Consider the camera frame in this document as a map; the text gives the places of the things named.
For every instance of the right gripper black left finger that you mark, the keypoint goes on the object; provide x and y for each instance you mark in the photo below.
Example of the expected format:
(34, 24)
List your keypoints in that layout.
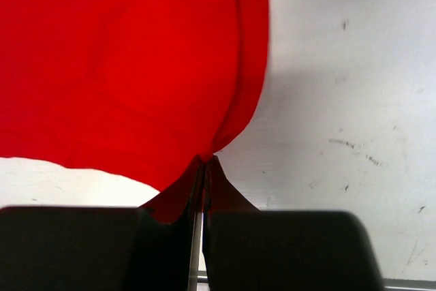
(151, 247)

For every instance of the red t shirt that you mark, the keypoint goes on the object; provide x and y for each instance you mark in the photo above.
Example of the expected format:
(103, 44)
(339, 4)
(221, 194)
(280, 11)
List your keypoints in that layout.
(138, 88)

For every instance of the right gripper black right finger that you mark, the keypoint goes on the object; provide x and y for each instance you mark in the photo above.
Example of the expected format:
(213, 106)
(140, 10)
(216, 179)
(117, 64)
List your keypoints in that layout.
(249, 249)

